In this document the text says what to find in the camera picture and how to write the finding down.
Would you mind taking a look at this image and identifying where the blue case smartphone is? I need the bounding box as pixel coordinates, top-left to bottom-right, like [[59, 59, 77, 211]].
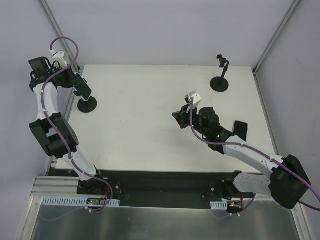
[[78, 84, 92, 101]]

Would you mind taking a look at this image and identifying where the black phone stand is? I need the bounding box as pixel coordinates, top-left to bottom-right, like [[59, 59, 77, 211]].
[[210, 54, 230, 93], [77, 96, 98, 114]]

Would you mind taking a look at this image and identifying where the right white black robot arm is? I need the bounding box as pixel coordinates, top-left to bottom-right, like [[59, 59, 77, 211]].
[[172, 105, 311, 210]]

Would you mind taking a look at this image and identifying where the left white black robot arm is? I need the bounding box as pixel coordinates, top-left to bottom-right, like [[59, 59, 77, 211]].
[[29, 57, 106, 195]]

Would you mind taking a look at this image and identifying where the black clear case smartphone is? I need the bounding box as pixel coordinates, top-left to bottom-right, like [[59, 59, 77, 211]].
[[233, 120, 249, 141]]

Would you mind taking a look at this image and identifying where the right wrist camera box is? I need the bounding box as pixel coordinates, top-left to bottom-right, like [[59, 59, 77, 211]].
[[184, 91, 202, 112]]

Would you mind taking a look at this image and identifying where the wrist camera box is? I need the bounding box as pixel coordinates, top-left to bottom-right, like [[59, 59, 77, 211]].
[[184, 91, 202, 112], [49, 49, 69, 68]]

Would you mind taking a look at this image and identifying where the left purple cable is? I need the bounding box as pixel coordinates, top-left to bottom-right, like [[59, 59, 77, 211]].
[[39, 36, 115, 222]]

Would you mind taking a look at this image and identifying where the left aluminium frame post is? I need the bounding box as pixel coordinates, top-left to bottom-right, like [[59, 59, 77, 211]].
[[36, 0, 75, 63]]

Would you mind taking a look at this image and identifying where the aluminium frame post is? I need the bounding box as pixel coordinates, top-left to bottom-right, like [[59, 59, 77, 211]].
[[251, 0, 303, 74], [36, 0, 75, 63]]

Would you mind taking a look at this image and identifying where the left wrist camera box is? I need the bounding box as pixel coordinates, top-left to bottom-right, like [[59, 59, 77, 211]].
[[49, 49, 69, 68]]

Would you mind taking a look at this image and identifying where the right white cable duct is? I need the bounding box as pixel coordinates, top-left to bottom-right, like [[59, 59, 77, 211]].
[[210, 200, 228, 211]]

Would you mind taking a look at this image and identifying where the white cable duct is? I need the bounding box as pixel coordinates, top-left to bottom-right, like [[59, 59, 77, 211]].
[[210, 200, 228, 211], [42, 196, 120, 208]]

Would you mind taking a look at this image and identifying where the left white cable duct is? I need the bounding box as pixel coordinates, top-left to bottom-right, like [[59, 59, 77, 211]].
[[42, 196, 120, 208]]

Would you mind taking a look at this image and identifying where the right aluminium frame post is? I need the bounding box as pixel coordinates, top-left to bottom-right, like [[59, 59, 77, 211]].
[[251, 0, 303, 74]]

